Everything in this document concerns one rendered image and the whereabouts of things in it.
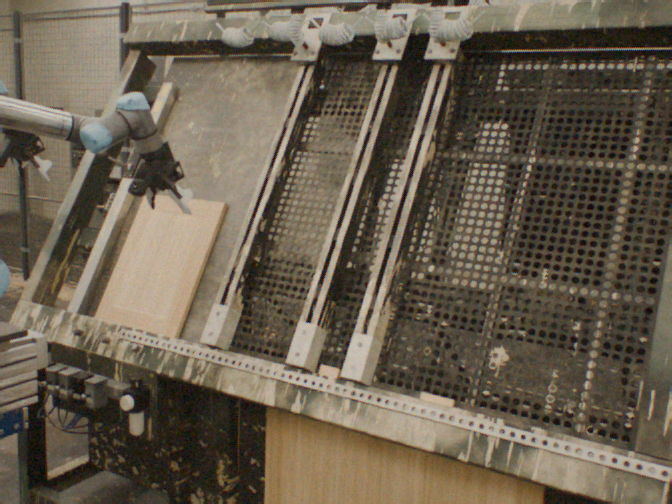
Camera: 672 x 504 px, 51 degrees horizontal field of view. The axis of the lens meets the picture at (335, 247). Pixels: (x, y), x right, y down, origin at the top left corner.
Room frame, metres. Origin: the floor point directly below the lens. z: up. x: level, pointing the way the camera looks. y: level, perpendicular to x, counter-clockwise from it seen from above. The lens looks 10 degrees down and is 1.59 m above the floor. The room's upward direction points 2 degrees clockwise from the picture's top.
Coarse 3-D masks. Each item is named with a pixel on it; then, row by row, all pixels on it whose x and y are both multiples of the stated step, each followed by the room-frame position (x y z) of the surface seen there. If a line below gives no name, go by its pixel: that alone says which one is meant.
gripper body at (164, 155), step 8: (168, 144) 1.97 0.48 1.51; (152, 152) 1.91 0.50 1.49; (160, 152) 1.92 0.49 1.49; (168, 152) 1.97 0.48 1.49; (160, 160) 1.95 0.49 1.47; (168, 160) 1.97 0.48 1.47; (176, 160) 1.99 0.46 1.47; (160, 168) 1.95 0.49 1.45; (168, 168) 1.95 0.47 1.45; (160, 176) 1.93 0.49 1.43; (168, 176) 1.96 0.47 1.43; (176, 176) 1.99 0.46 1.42; (184, 176) 2.00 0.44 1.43; (152, 184) 1.96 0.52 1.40; (160, 184) 1.94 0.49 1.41
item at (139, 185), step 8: (144, 160) 1.94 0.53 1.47; (152, 160) 1.92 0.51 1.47; (144, 168) 1.92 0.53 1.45; (152, 168) 1.91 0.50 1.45; (136, 176) 1.91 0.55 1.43; (144, 176) 1.90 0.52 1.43; (152, 176) 1.91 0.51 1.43; (136, 184) 1.89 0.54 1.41; (144, 184) 1.89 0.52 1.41; (136, 192) 1.88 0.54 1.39; (144, 192) 1.89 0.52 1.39
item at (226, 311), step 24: (312, 48) 2.46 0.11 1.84; (312, 72) 2.46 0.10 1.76; (312, 96) 2.46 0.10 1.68; (288, 120) 2.39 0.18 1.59; (288, 144) 2.34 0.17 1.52; (264, 168) 2.32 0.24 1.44; (288, 168) 2.34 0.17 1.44; (264, 192) 2.26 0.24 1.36; (264, 216) 2.23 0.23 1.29; (240, 240) 2.20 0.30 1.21; (264, 240) 2.24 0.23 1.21; (240, 264) 2.15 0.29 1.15; (240, 288) 2.13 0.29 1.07; (216, 312) 2.09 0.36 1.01; (240, 312) 2.13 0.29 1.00; (216, 336) 2.05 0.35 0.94
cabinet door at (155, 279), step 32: (160, 224) 2.46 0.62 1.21; (192, 224) 2.40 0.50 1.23; (128, 256) 2.44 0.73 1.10; (160, 256) 2.38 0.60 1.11; (192, 256) 2.32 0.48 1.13; (128, 288) 2.37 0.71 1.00; (160, 288) 2.31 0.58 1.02; (192, 288) 2.25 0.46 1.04; (128, 320) 2.29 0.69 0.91; (160, 320) 2.23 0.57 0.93
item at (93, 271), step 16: (160, 96) 2.78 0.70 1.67; (160, 112) 2.73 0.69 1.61; (160, 128) 2.73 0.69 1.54; (128, 192) 2.59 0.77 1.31; (112, 208) 2.57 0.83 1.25; (128, 208) 2.59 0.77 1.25; (112, 224) 2.53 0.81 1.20; (112, 240) 2.52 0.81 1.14; (96, 256) 2.48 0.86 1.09; (96, 272) 2.46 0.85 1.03; (80, 288) 2.43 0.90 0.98; (80, 304) 2.39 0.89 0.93
